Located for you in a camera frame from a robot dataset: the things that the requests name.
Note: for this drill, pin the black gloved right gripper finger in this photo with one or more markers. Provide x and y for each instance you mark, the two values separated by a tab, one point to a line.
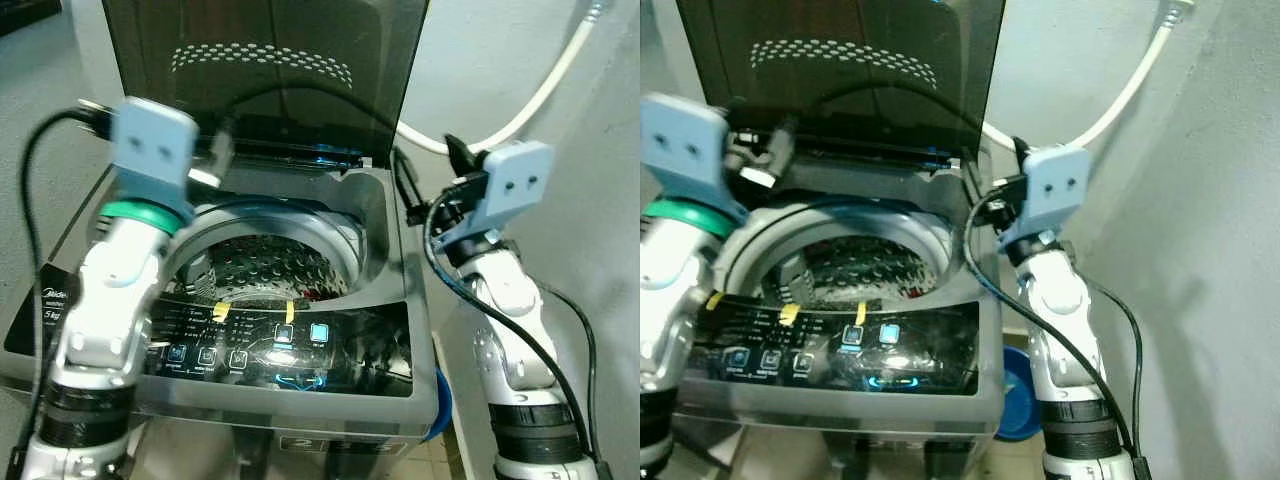
973	180
407	185

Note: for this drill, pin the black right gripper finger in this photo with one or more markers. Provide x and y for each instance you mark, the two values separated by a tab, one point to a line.
459	158
1024	158

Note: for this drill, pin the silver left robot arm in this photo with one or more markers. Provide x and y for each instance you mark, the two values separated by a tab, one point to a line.
110	300
670	280

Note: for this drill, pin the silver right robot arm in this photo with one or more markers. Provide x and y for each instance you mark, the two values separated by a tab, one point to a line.
1060	320
510	350

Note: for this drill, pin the grey top-load washing machine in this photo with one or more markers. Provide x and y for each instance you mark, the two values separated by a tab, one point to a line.
390	270
975	260

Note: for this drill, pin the dark translucent washer lid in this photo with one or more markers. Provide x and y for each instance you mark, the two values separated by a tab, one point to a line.
850	100
280	100

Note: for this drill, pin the perforated steel washer drum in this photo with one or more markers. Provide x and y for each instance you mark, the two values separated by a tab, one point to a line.
270	265
860	270

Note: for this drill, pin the yellow tape piece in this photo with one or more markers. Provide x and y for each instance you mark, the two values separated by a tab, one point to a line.
789	314
714	300
290	311
861	312
221	311

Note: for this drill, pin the black glossy washer control panel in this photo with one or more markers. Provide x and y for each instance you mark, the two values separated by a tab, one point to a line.
350	360
930	355

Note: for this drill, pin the blue plastic basin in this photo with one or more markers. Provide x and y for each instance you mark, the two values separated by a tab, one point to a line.
443	405
1015	400

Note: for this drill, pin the black washer brand sticker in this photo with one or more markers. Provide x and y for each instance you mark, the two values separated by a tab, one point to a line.
40	310

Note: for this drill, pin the light blue right wrist camera mount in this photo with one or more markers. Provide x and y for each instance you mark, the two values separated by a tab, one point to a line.
1055	190
515	190

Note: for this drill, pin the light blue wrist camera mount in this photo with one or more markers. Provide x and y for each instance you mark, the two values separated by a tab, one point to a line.
690	150
515	190
1055	190
150	150

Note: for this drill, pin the light blue left wrist camera mount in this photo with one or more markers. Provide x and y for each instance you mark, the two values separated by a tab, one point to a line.
150	150
690	150

